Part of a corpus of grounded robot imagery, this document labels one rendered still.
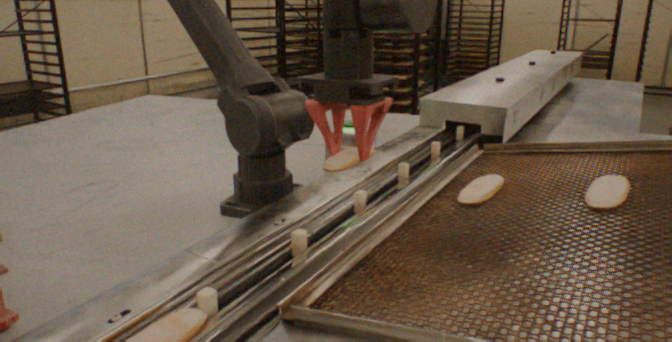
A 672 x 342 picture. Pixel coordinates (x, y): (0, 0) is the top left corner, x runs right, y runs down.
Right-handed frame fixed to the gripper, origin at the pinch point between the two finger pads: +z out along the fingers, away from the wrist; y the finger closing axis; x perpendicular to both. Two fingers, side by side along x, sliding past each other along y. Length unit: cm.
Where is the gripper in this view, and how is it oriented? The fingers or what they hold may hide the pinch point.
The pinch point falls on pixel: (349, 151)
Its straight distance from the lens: 61.4
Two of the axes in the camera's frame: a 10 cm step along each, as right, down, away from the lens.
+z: 0.2, 9.6, 2.8
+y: 8.5, 1.3, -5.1
